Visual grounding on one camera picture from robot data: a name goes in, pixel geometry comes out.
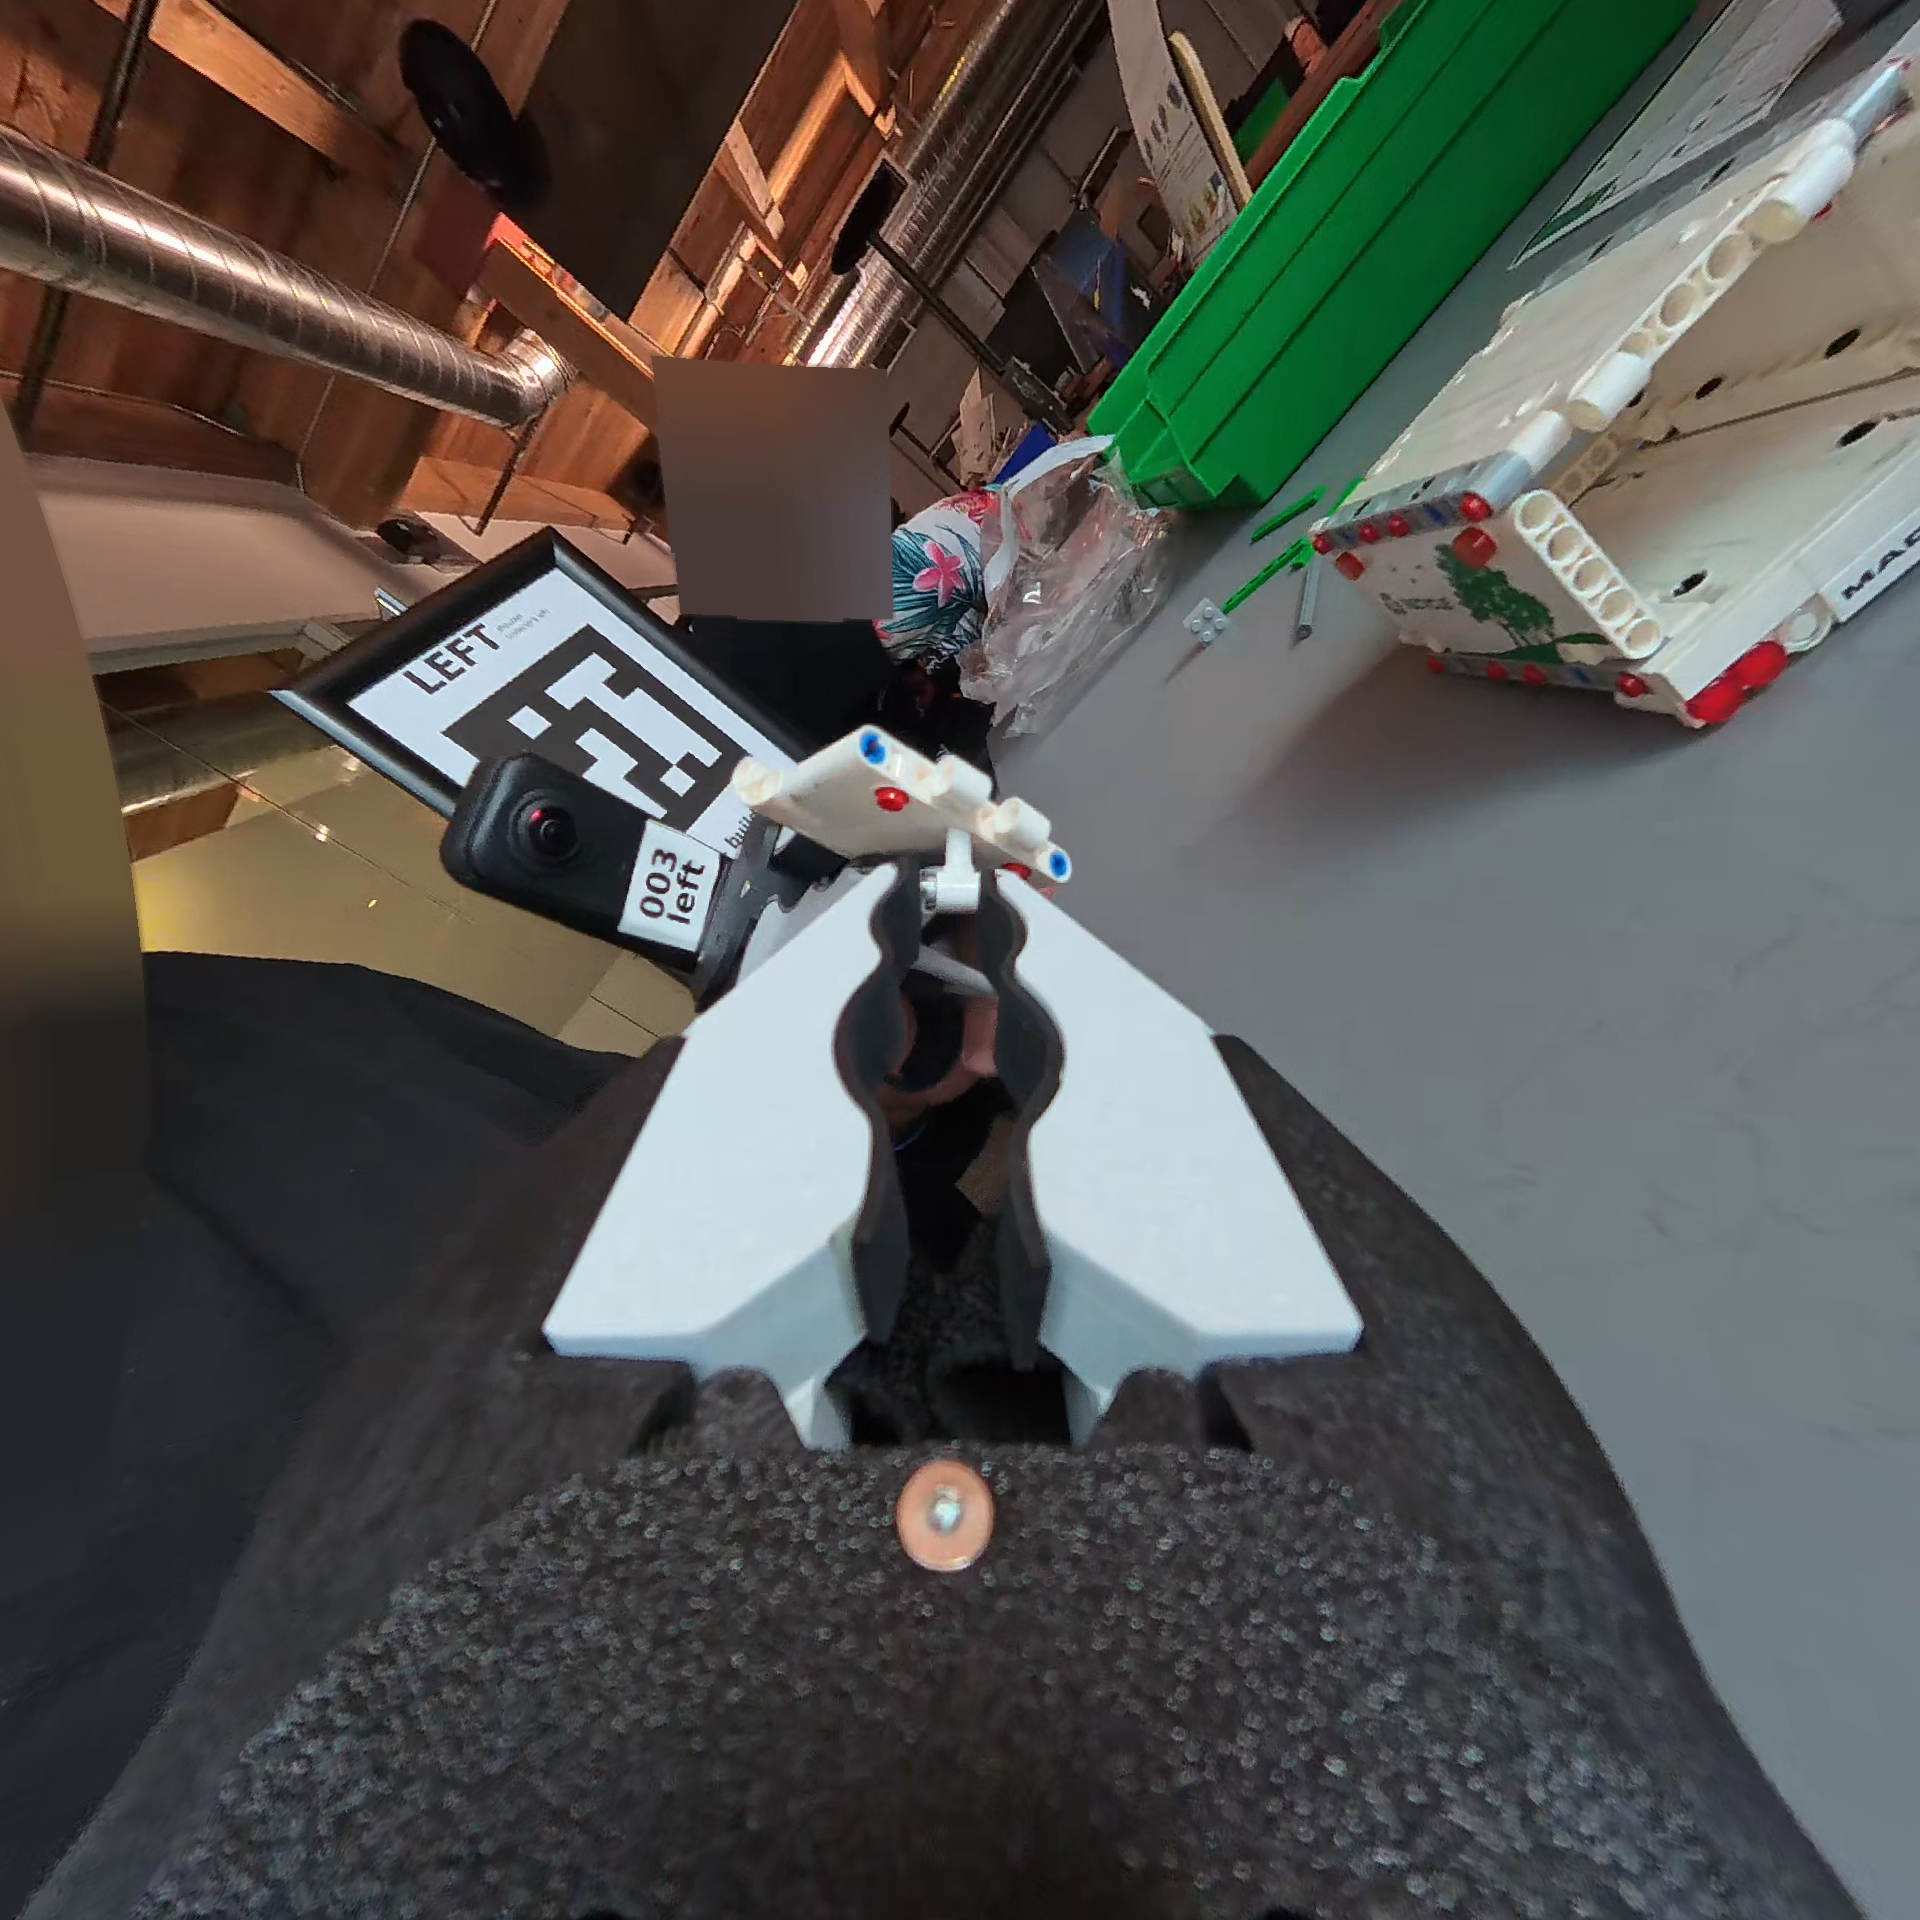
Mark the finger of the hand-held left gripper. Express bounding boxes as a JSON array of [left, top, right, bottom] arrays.
[[701, 879, 867, 1013]]

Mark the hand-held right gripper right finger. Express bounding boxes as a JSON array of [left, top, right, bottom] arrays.
[[971, 874, 1366, 1448]]

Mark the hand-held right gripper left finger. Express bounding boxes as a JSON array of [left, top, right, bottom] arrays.
[[540, 860, 917, 1452]]

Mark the white lego panel with pins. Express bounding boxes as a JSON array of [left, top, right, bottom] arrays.
[[731, 724, 1076, 888]]

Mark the white lego garbage body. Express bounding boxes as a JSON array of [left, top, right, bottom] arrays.
[[1310, 116, 1920, 731]]

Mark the person's left hand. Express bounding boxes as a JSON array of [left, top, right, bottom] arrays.
[[885, 982, 1008, 1120]]

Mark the framed marker sign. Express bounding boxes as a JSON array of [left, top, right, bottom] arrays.
[[269, 526, 818, 864]]

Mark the clear plastic bag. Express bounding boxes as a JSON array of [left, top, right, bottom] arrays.
[[958, 435, 1179, 735]]

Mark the black round disc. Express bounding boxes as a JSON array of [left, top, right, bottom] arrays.
[[398, 19, 549, 196]]

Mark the green plastic bin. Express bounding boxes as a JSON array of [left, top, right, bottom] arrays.
[[1088, 0, 1700, 511]]

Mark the printed picture board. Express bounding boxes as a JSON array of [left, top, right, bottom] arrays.
[[1110, 0, 1254, 243]]

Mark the silver ventilation duct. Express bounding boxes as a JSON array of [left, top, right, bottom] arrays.
[[0, 128, 575, 437], [779, 0, 1058, 367]]

